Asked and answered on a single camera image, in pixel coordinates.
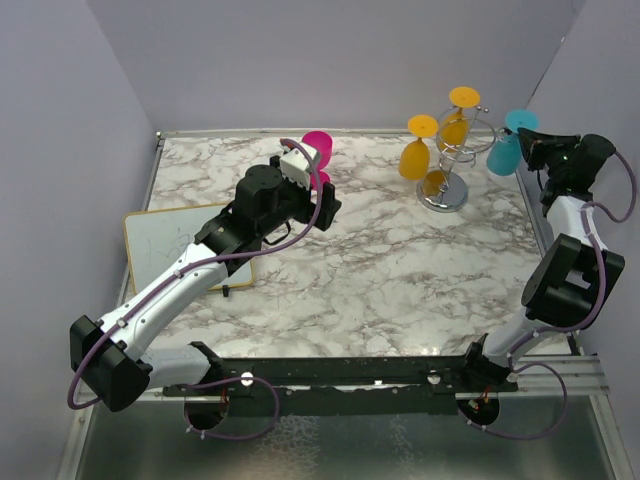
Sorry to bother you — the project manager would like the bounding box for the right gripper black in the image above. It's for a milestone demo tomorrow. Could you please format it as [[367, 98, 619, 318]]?
[[516, 130, 580, 181]]

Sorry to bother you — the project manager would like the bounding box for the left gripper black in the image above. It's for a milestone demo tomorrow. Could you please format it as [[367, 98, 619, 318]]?
[[258, 156, 341, 238]]

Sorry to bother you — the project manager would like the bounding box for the blue wine glass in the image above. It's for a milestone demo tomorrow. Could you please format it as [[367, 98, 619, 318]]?
[[486, 109, 539, 176]]

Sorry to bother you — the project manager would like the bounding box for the pink wine glass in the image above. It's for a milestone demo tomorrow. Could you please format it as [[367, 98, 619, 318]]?
[[302, 130, 333, 183]]

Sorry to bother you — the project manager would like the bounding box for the yellow wine glass front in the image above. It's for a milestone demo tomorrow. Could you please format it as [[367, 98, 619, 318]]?
[[398, 115, 439, 181]]

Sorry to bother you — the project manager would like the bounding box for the yellow wine glass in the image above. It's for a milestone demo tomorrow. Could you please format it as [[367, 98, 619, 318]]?
[[439, 86, 481, 152], [398, 115, 439, 181]]

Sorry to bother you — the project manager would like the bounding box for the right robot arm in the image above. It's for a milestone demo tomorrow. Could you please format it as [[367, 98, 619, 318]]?
[[459, 127, 625, 391]]

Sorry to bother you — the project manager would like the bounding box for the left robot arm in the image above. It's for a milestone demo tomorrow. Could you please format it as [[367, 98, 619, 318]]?
[[70, 144, 341, 412]]

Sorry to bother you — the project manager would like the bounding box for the chrome wine glass rack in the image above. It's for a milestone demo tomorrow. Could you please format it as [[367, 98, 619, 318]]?
[[416, 105, 497, 213]]

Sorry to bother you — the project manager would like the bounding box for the yellow wine glass rear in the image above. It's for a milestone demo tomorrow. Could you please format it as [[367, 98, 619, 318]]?
[[439, 86, 481, 152]]

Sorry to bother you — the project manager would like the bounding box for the small yellow-framed whiteboard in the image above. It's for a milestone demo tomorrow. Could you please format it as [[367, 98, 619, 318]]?
[[123, 203, 225, 294]]

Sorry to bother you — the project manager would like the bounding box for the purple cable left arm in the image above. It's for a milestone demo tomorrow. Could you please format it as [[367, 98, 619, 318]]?
[[67, 137, 326, 412]]

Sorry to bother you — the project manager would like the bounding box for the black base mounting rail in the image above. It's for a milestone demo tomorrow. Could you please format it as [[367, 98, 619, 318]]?
[[163, 343, 517, 416]]

